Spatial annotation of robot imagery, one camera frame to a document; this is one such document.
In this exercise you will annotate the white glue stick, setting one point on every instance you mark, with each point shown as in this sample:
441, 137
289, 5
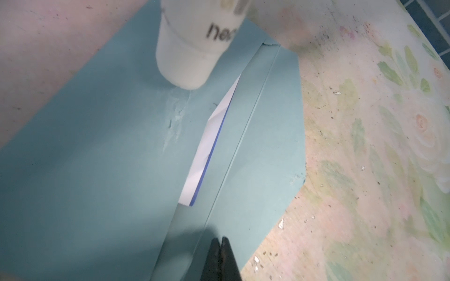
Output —
193, 35

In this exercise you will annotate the teal envelope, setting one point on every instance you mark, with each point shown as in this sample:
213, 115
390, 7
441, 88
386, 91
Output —
90, 185

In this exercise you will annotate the white letter paper blue border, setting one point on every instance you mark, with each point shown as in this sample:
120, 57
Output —
205, 149

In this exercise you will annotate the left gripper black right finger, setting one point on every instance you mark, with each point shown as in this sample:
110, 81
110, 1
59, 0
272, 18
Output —
229, 271

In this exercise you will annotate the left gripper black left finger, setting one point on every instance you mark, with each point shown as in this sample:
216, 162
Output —
212, 268

